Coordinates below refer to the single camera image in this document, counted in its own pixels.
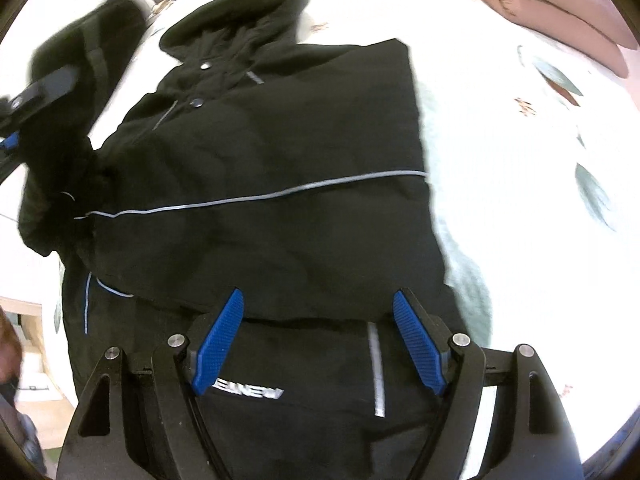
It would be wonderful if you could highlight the black hooded jacket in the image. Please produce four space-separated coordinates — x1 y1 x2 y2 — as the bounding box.
17 0 466 480

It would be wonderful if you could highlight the wooden cabinet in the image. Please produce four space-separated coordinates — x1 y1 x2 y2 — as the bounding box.
0 300 66 396

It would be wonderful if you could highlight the white leaf-print bedsheet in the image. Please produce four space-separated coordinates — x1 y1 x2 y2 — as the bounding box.
0 0 640 476

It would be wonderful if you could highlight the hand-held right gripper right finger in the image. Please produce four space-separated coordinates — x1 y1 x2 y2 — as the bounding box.
392 287 583 480

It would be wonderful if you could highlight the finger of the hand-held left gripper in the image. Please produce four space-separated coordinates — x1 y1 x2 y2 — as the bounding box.
0 130 22 183
0 66 80 123

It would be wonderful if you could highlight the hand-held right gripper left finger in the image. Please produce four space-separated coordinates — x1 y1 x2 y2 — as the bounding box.
60 287 246 480

